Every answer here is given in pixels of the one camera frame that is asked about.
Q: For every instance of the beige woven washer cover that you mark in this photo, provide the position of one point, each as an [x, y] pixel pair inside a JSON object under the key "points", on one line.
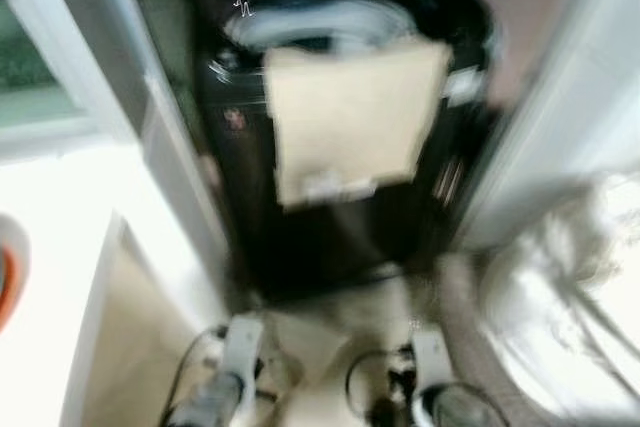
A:
{"points": [[350, 117]]}

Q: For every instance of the grey door frame post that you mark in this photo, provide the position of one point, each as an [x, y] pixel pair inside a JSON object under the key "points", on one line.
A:
{"points": [[520, 137]]}

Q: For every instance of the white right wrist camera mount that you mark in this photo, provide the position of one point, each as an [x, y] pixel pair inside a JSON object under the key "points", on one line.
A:
{"points": [[432, 353]]}

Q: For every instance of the brown woven laundry basket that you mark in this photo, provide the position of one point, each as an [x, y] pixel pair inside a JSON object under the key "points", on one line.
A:
{"points": [[470, 347]]}

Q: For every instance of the grey door jamb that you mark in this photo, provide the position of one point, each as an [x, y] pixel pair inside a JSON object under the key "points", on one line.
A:
{"points": [[150, 77]]}

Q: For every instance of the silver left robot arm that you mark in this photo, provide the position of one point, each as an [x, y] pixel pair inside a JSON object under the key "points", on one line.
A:
{"points": [[205, 405]]}

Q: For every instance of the white orange round container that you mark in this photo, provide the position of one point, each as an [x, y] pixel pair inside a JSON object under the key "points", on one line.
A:
{"points": [[8, 267]]}

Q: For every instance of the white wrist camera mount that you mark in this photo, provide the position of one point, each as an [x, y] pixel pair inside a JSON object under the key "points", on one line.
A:
{"points": [[432, 353], [241, 343]]}

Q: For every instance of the window with white frame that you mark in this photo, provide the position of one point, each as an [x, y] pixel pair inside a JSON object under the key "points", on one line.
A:
{"points": [[30, 57]]}

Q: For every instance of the white low cabinet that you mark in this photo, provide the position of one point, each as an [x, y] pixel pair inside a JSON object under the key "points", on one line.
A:
{"points": [[70, 237]]}

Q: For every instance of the white laundry cloth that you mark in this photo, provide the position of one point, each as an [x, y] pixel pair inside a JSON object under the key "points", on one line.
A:
{"points": [[570, 277]]}

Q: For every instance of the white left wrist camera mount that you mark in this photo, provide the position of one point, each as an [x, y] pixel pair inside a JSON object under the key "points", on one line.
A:
{"points": [[241, 343]]}

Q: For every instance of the black top-load washing machine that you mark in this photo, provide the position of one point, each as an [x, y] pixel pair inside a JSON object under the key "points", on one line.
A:
{"points": [[330, 247]]}

